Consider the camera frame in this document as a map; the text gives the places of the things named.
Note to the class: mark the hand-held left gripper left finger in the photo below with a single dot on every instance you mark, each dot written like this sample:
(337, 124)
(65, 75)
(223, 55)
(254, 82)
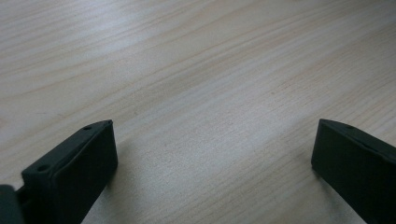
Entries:
(74, 168)

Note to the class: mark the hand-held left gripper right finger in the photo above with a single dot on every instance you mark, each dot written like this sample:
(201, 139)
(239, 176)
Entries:
(358, 165)

